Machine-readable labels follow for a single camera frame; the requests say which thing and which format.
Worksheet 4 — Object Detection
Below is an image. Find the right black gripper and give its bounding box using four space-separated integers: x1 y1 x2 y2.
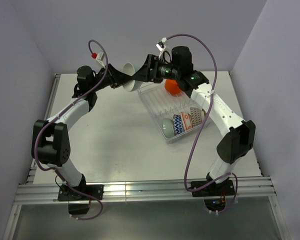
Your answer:
131 54 180 84

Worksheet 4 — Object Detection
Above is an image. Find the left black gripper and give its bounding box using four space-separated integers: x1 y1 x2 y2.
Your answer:
90 63 132 93

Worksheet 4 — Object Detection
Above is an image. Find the white ceramic bowl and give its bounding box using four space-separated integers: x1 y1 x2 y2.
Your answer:
121 62 141 93

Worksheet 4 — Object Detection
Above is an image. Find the orange plastic cup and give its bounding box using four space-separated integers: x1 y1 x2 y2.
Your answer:
164 79 182 96

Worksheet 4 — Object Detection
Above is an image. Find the grey-green ceramic bowl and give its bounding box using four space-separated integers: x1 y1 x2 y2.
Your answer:
162 118 175 139

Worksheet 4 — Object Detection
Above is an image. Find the orange floral ceramic bowl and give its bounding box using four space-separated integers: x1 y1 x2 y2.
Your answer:
180 111 193 131

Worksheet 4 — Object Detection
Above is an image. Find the orange geometric blue bowl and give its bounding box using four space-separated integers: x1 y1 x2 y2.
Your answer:
172 114 185 135

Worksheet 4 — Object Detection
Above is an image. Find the brown patterned ceramic bowl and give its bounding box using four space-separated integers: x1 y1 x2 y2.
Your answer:
190 107 205 127

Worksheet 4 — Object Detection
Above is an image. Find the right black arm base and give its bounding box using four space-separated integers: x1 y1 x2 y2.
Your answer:
191 179 235 212

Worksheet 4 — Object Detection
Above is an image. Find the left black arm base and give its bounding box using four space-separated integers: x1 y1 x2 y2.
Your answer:
57 184 104 221

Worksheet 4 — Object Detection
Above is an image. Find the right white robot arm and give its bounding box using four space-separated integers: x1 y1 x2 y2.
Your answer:
132 46 256 195

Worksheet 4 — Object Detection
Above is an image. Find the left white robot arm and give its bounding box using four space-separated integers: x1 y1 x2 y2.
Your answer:
31 63 136 200

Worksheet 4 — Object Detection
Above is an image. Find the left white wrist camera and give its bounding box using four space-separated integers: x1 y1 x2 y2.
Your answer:
91 50 107 68

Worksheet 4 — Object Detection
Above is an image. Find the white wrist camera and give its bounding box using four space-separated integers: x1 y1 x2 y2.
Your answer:
91 50 107 68
156 37 170 59

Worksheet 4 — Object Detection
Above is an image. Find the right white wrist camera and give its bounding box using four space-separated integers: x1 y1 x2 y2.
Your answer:
156 37 170 59

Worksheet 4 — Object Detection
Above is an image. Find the white wire dish rack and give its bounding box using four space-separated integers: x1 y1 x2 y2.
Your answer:
137 82 200 144

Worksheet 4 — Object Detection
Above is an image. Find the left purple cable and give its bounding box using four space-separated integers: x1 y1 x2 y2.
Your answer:
32 39 109 221

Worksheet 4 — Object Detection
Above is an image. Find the purple cable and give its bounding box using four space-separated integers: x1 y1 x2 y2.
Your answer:
164 33 239 215
32 39 109 221

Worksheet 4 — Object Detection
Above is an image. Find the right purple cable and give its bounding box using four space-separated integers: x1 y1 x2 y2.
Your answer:
164 33 239 215

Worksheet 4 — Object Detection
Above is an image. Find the aluminium frame rail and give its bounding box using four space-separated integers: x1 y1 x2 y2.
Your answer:
5 87 291 240

